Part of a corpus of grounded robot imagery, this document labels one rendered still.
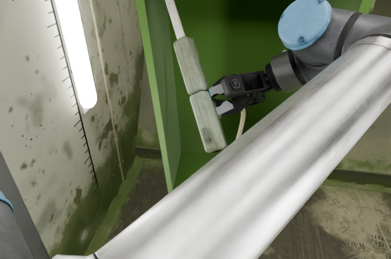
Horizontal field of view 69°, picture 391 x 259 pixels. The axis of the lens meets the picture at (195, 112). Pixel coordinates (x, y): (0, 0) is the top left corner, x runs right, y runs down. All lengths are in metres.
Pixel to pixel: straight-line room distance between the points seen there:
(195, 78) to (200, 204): 0.53
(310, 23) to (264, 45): 0.75
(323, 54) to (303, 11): 0.08
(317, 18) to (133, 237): 0.42
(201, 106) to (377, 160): 1.99
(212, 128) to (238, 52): 0.64
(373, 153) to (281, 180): 2.29
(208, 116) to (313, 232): 1.55
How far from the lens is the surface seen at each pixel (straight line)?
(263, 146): 0.25
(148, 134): 2.41
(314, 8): 0.52
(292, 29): 0.52
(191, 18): 1.21
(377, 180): 2.59
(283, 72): 0.65
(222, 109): 0.72
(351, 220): 2.29
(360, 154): 2.49
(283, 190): 0.24
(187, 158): 1.74
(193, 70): 0.72
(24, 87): 1.27
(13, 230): 0.30
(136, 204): 2.16
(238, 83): 0.63
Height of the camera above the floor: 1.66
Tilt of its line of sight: 32 degrees down
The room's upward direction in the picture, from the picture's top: straight up
